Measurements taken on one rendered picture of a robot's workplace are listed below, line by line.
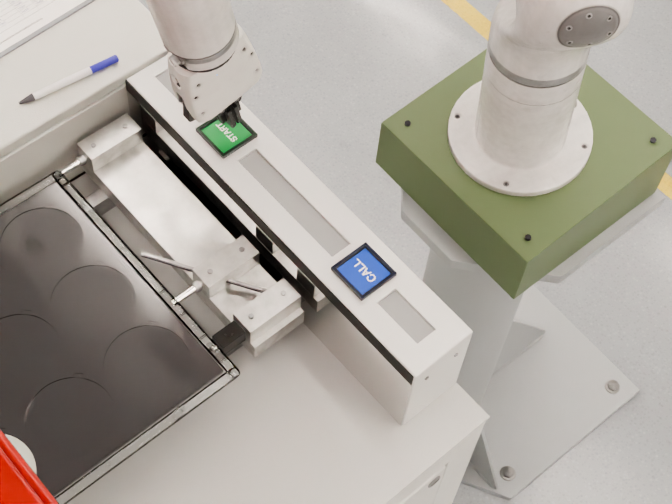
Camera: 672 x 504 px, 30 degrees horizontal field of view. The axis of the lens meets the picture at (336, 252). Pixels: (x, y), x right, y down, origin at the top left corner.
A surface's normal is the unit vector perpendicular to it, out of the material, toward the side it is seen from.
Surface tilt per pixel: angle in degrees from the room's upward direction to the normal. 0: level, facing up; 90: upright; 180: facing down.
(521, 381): 0
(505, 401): 0
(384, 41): 0
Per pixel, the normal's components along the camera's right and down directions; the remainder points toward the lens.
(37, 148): 0.66, 0.66
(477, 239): -0.76, 0.53
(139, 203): 0.06, -0.51
